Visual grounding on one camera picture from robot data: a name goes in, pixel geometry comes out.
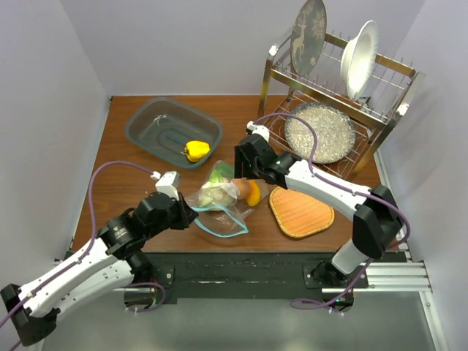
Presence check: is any clear zip top bag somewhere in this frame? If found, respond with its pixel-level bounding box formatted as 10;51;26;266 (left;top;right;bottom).
186;166;269;238

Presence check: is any yellow fake bell pepper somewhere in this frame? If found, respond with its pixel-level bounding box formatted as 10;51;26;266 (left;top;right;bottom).
184;140;211;163

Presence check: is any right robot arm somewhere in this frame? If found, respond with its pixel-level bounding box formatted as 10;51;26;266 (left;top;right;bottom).
235;133;406;287

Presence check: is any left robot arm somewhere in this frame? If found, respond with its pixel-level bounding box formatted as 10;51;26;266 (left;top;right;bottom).
1;192;198;347

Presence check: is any green fake vegetable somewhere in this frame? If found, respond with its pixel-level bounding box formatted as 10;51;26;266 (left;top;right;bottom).
208;161;234;184

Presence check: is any orange fake fruit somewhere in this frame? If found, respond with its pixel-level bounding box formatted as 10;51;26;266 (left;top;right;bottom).
245;180;262;207

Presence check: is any white fake cauliflower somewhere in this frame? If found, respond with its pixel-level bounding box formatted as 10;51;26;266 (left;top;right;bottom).
197;186;236;208

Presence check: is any woven bamboo tray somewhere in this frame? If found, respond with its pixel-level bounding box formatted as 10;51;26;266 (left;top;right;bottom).
269;186;335;239

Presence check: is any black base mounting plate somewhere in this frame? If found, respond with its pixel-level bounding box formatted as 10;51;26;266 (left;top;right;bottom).
143;252;369;304

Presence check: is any speckled blue rimmed plate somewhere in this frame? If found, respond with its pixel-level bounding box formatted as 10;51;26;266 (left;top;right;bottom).
284;102;356;164

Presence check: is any clear glass container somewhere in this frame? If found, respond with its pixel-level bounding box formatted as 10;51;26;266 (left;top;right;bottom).
124;97;224;170

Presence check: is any metal dish rack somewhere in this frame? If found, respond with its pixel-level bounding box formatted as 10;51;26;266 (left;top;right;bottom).
257;30;426;181

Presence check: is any grey reindeer plate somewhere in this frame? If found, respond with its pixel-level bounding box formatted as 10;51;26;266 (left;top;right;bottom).
290;0;327;76

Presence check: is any white bowl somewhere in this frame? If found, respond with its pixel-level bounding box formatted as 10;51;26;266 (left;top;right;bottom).
340;20;379;101

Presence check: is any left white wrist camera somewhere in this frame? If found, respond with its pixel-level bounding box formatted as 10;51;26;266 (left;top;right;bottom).
155;171;181;201

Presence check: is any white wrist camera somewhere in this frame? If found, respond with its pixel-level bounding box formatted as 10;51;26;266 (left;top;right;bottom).
246;121;270;142
155;171;181;201

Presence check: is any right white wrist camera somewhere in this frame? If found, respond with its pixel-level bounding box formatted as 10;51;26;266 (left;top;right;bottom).
246;121;270;142

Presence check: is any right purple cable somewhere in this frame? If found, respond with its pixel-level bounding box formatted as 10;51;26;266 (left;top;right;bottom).
252;112;412;311

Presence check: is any purple cable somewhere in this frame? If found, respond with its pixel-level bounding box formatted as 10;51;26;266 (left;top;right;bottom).
252;112;412;311
0;161;167;351

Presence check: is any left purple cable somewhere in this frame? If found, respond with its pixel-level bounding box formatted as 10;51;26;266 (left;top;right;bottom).
0;161;167;351

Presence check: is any aluminium frame rail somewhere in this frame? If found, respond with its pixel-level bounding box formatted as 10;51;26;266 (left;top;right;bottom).
27;257;449;351

